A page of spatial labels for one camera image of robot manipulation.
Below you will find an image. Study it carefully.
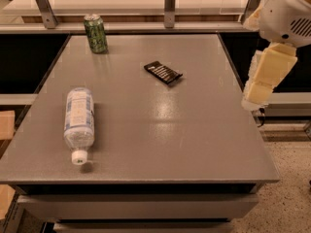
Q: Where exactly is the green soda can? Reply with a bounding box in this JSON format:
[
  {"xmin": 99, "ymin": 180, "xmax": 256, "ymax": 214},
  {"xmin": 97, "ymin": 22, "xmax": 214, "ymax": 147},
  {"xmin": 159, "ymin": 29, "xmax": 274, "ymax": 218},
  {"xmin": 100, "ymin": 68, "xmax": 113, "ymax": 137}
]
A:
[{"xmin": 84, "ymin": 14, "xmax": 108, "ymax": 53}]

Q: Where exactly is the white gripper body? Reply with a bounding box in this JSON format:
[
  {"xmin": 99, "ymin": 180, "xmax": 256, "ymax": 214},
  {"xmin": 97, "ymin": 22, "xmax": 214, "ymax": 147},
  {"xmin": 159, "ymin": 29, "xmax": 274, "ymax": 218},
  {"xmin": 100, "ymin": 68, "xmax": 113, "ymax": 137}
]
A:
[{"xmin": 259, "ymin": 0, "xmax": 311, "ymax": 48}]

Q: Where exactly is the black rxbar chocolate wrapper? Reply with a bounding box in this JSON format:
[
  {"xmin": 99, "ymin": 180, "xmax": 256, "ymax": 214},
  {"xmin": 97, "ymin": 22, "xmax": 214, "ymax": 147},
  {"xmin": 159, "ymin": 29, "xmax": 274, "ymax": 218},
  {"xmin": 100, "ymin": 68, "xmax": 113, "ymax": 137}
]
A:
[{"xmin": 144, "ymin": 61, "xmax": 182, "ymax": 84}]

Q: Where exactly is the left metal shelf bracket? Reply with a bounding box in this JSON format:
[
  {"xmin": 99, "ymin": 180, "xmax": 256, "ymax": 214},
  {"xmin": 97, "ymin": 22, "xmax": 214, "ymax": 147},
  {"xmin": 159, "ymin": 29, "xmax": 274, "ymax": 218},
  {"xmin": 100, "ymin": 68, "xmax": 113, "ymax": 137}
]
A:
[{"xmin": 35, "ymin": 0, "xmax": 58, "ymax": 29}]

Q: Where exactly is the middle metal shelf bracket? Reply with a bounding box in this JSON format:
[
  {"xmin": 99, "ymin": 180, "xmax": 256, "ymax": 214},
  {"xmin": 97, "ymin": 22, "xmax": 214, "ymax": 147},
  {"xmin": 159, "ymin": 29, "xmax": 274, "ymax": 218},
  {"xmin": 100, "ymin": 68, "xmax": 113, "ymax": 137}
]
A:
[{"xmin": 164, "ymin": 0, "xmax": 176, "ymax": 28}]

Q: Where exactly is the brown cardboard box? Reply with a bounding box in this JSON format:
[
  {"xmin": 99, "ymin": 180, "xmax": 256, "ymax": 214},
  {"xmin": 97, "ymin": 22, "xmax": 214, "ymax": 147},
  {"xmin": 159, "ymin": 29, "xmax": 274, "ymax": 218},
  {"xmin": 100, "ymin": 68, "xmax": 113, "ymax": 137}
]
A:
[{"xmin": 0, "ymin": 111, "xmax": 16, "ymax": 140}]

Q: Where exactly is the clear plastic water bottle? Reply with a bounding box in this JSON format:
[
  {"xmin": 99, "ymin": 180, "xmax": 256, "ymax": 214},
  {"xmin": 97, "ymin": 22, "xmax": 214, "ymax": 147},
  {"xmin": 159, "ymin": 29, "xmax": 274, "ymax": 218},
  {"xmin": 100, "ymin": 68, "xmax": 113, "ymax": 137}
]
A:
[{"xmin": 63, "ymin": 87, "xmax": 94, "ymax": 165}]

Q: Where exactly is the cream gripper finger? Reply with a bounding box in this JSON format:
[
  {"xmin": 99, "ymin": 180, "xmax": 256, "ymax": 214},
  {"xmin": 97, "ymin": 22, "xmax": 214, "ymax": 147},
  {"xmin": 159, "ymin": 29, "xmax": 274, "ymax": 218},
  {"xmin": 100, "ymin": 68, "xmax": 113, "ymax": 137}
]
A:
[
  {"xmin": 241, "ymin": 43, "xmax": 297, "ymax": 111},
  {"xmin": 243, "ymin": 6, "xmax": 261, "ymax": 31}
]

